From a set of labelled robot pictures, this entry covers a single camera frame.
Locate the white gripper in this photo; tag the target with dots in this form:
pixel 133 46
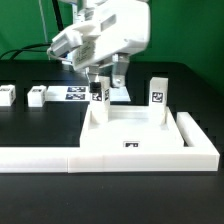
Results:
pixel 121 26

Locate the white square tabletop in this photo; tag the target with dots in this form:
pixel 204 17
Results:
pixel 130 126

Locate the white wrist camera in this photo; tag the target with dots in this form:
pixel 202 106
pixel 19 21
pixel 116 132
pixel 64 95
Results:
pixel 63 44

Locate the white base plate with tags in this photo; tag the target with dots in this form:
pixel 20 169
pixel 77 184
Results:
pixel 81 93

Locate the white L-shaped obstacle wall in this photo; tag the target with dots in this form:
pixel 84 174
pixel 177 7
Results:
pixel 197 154

